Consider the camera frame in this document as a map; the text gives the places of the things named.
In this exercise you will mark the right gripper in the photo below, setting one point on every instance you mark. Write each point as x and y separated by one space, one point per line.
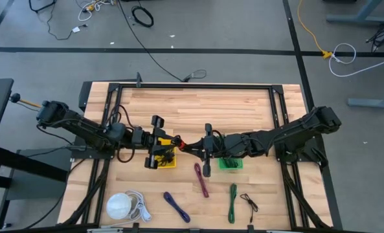
217 145

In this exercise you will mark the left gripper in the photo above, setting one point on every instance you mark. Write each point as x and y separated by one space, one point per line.
146 140

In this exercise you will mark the green plastic basket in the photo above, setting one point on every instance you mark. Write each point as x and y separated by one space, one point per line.
222 166

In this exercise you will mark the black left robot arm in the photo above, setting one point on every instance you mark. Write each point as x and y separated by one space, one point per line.
81 126

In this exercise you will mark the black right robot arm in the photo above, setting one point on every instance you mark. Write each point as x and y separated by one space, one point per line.
292 132

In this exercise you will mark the yellow plastic basket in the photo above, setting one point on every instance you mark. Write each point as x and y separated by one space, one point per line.
169 166

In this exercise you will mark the white round dome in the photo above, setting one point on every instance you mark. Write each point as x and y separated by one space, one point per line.
118 206

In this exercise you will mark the grey-blue desk foot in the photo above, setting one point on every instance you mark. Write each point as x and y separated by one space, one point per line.
373 103
356 18

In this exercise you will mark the black camera post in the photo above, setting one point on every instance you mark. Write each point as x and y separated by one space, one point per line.
139 79

